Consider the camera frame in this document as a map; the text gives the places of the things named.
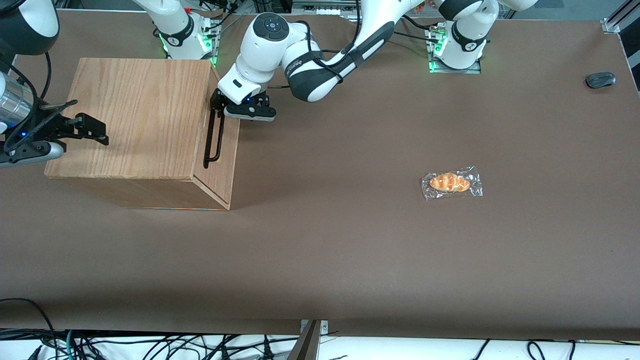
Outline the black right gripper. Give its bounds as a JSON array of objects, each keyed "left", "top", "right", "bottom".
[{"left": 4, "top": 102, "right": 110, "bottom": 151}]

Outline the wooden drawer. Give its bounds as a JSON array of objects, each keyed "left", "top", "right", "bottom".
[{"left": 194, "top": 64, "right": 241, "bottom": 201}]

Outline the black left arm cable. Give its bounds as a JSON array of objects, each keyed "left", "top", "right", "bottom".
[{"left": 265, "top": 0, "right": 396, "bottom": 91}]

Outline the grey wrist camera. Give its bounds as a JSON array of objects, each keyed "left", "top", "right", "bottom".
[
  {"left": 223, "top": 102, "right": 277, "bottom": 123},
  {"left": 0, "top": 141, "right": 67, "bottom": 169}
]

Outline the dark grey computer mouse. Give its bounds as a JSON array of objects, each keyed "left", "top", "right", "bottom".
[{"left": 585, "top": 72, "right": 617, "bottom": 90}]

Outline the silver wrist adapter cylinder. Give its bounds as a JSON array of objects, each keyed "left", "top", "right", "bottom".
[{"left": 0, "top": 72, "right": 35, "bottom": 128}]

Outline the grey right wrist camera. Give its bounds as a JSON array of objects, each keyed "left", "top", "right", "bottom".
[{"left": 0, "top": 141, "right": 67, "bottom": 169}]

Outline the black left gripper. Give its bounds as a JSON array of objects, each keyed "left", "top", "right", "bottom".
[{"left": 210, "top": 88, "right": 274, "bottom": 115}]

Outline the light wooden drawer cabinet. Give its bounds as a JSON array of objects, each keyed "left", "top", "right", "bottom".
[{"left": 44, "top": 57, "right": 241, "bottom": 211}]

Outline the aluminium frame profile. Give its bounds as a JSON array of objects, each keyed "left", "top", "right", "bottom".
[{"left": 601, "top": 0, "right": 640, "bottom": 35}]

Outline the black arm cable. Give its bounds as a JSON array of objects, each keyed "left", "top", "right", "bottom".
[
  {"left": 265, "top": 0, "right": 396, "bottom": 91},
  {"left": 39, "top": 51, "right": 53, "bottom": 101}
]

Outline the plastic-wrapped orange bread roll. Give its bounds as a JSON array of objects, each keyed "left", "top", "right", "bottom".
[{"left": 421, "top": 166, "right": 484, "bottom": 202}]

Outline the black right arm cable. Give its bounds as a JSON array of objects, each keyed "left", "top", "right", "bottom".
[{"left": 39, "top": 51, "right": 53, "bottom": 101}]

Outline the black metal drawer handle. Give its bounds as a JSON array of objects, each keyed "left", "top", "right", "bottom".
[{"left": 203, "top": 89, "right": 227, "bottom": 169}]

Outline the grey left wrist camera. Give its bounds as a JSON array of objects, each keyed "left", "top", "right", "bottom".
[{"left": 223, "top": 102, "right": 277, "bottom": 123}]

